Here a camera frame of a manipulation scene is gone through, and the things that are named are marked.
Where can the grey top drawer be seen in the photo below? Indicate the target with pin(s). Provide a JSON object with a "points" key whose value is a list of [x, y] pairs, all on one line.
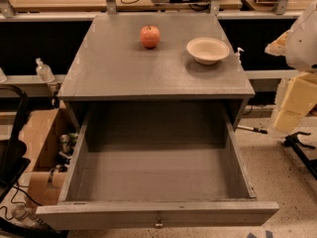
{"points": [[156, 164]]}

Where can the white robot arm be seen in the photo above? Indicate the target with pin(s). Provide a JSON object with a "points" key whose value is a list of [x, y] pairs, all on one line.
{"points": [[297, 96]]}

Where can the grey wooden cabinet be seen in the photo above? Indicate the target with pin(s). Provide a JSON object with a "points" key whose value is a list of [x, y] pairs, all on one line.
{"points": [[112, 63]]}

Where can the red apple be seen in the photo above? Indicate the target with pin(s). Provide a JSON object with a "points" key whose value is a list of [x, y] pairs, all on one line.
{"points": [[150, 36]]}

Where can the white paper bowl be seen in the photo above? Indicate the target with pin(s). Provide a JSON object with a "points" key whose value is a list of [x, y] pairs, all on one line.
{"points": [[207, 50]]}

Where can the white pump dispenser bottle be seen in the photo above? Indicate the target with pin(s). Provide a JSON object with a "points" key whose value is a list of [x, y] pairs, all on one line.
{"points": [[238, 54]]}

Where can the open cardboard box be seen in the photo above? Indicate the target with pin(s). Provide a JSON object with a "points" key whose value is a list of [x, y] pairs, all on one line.
{"points": [[41, 135]]}

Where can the clear plastic bottle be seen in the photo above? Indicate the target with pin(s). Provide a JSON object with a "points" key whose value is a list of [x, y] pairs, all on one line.
{"points": [[44, 72]]}

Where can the black-handled metal pole tool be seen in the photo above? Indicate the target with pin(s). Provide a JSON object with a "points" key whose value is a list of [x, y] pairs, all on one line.
{"points": [[297, 150]]}

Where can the black chair frame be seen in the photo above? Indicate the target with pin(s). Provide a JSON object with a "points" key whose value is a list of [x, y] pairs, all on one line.
{"points": [[12, 151]]}

